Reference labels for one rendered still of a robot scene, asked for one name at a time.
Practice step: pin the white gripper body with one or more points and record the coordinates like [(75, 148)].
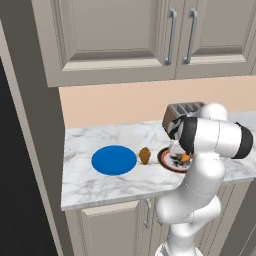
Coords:
[(174, 146)]

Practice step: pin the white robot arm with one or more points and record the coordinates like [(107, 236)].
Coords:
[(204, 186)]

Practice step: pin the orange pastry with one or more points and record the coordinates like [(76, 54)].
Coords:
[(185, 158)]

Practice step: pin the patterned plate with red rim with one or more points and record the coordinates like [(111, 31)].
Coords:
[(166, 162)]

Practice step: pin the brown croissant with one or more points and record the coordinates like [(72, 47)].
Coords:
[(144, 156)]

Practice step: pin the silver toaster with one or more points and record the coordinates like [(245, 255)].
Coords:
[(173, 113)]

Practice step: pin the blue round plate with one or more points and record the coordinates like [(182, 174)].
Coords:
[(114, 160)]

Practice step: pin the grey base cupboard door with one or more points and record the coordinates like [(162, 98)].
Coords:
[(113, 230), (216, 230)]

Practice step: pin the tall grey cupboard panel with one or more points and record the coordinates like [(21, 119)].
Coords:
[(36, 133)]

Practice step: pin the grey wall cupboard door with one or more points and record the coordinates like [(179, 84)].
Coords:
[(106, 33), (223, 30)]

